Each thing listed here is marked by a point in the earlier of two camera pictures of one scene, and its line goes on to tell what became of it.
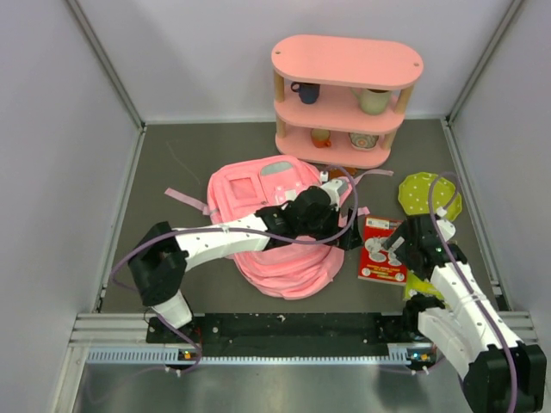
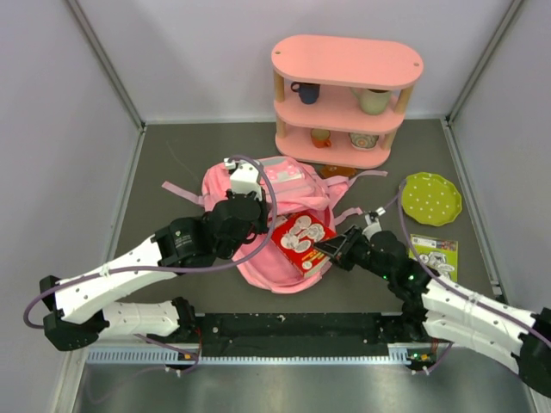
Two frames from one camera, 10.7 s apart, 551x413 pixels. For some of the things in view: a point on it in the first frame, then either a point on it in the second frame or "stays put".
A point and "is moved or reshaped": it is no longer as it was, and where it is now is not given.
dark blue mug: x=308 y=92 stays put
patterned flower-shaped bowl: x=362 y=141 stays put
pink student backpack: x=238 y=186 is moved or reshaped
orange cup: x=320 y=137 stays put
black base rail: x=287 y=335 stays put
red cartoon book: x=377 y=262 is moved or reshaped
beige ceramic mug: x=372 y=101 stays put
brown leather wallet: x=337 y=172 stays put
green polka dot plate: x=413 y=195 stays put
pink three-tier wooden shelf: x=339 y=100 stays put
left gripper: x=351 y=239 to x=262 y=226
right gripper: x=403 y=231 to x=340 y=247
